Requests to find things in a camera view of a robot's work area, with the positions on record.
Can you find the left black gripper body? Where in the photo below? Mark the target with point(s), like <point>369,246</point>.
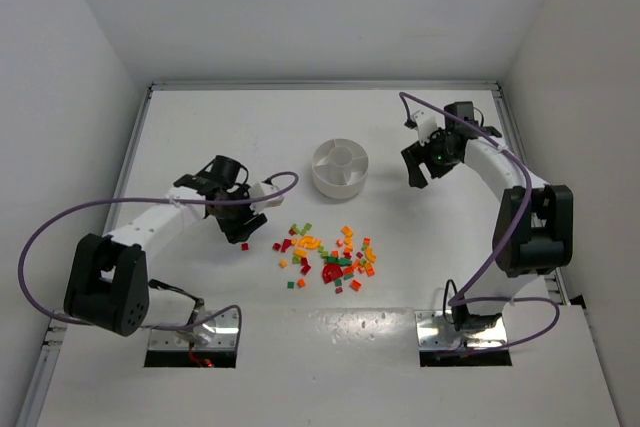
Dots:
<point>239,223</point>

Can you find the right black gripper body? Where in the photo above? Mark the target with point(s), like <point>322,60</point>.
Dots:
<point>420,158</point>

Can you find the red arch lego piece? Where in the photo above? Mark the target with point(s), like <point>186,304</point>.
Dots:
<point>287,243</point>

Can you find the red half-round lego piece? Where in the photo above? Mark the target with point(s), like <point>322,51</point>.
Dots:
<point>331,272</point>

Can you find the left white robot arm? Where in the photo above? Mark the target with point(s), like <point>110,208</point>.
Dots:
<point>108,285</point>

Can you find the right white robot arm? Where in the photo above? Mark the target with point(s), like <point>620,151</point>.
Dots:
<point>533,234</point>

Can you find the white divided round container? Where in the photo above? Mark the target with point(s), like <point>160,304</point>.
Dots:
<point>339,168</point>

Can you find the yellow curved lego piece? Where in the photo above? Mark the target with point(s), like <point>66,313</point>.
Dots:
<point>307,242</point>

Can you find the orange lego bottom right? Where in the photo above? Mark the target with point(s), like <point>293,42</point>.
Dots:
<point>356,285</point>

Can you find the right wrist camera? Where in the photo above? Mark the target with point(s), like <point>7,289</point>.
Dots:
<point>423,123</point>

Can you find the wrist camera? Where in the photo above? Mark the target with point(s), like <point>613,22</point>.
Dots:
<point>264,195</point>
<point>423,123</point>

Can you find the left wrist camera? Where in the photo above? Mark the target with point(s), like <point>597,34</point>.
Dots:
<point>264,195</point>

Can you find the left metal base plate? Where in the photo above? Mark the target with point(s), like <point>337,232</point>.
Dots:
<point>215,335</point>

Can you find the metal base plate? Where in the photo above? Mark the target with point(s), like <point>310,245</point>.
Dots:
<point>435,333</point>
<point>215,335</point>

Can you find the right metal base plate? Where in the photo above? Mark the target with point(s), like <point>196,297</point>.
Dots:
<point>435,333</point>

